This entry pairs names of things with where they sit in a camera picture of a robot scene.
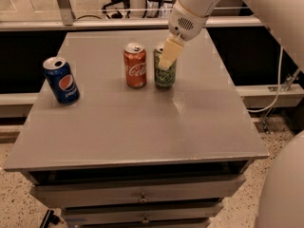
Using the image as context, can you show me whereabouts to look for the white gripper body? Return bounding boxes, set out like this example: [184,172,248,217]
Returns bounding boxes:
[168,0,209,41]

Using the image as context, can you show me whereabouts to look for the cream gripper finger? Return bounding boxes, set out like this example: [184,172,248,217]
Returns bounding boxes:
[159,36,184,70]

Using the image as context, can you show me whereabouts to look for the green soda can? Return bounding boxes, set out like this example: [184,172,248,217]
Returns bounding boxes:
[153,42,177,88]

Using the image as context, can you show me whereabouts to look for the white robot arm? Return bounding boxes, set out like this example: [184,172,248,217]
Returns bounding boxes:
[160,0,304,228]

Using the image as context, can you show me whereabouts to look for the red coke can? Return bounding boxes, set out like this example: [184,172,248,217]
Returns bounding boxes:
[123,42,146,88]

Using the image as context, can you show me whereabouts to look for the blue pepsi can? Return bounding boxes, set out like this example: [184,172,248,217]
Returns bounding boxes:
[43,56,80,105]

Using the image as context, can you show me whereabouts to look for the black office chair base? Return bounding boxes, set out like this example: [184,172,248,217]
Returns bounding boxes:
[102,0,130,19]

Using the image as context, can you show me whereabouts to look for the grey drawer cabinet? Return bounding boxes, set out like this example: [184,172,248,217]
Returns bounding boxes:
[5,30,268,228]

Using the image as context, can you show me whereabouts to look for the brass top drawer knob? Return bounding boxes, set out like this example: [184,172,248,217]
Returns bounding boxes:
[138,192,148,203]

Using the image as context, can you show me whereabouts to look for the brass drawer knob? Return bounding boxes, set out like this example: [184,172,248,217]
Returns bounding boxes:
[138,192,148,203]
[142,216,150,224]

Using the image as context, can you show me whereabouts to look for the grey drawer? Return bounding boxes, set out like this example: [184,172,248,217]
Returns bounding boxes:
[30,174,245,208]
[62,202,222,225]

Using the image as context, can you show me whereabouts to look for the top grey drawer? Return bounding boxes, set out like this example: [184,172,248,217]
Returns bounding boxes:
[30,174,245,208]

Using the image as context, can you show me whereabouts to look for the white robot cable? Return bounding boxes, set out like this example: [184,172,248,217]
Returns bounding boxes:
[246,46,284,114]

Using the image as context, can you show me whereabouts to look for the metal floor bracket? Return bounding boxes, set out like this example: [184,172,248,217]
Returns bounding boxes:
[259,68,300,134]

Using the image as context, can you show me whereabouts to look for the left metal window bracket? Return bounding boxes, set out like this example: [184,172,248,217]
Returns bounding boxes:
[56,0,76,26]

